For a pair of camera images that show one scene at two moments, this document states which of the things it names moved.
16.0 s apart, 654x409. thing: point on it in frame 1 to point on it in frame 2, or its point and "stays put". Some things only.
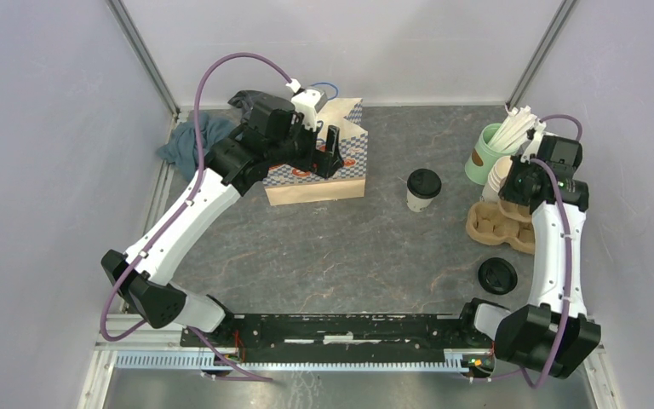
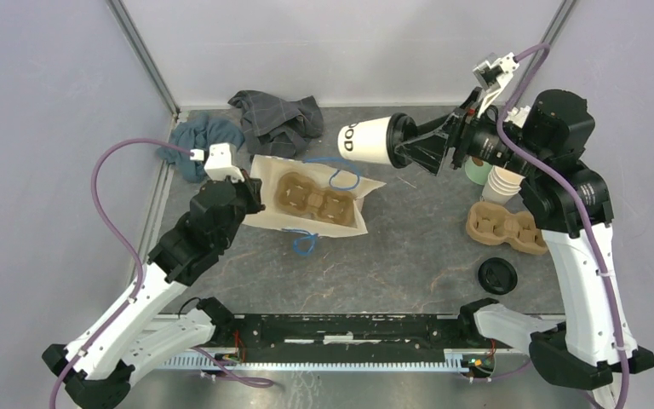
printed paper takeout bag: (287, 186) to (310, 198)
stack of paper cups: (496, 178) stays put
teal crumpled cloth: (182, 148) stays put
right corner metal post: (539, 54) stays put
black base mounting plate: (341, 333) stays put
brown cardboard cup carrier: (501, 223) stays put
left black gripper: (327, 163) to (252, 187)
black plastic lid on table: (497, 275) stays put
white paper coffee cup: (415, 204) to (365, 141)
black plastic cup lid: (424, 183) to (400, 129)
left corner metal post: (143, 51) stays put
